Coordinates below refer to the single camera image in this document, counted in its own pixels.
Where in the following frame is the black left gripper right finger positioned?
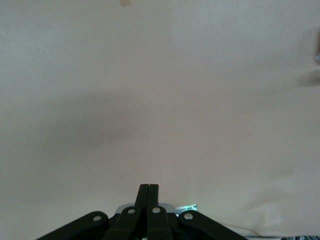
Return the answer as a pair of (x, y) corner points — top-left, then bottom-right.
(147, 184), (248, 240)

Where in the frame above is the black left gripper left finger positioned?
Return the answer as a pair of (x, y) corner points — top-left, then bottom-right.
(37, 184), (150, 240)

